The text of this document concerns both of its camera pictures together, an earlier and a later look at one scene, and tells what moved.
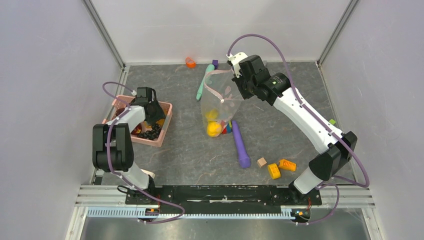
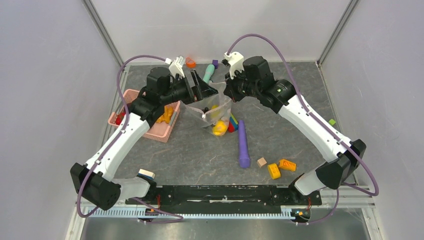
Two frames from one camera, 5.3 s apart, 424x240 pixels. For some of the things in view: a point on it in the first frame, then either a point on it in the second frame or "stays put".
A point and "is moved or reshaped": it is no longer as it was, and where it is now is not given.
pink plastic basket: (121, 102) -> (160, 131)
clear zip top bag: (221, 97) is moved or reshaped
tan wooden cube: (261, 162) stays put
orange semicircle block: (190, 63) stays put
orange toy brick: (287, 165) stays put
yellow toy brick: (274, 171) stays put
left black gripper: (160, 113) -> (202, 90)
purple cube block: (215, 63) stays put
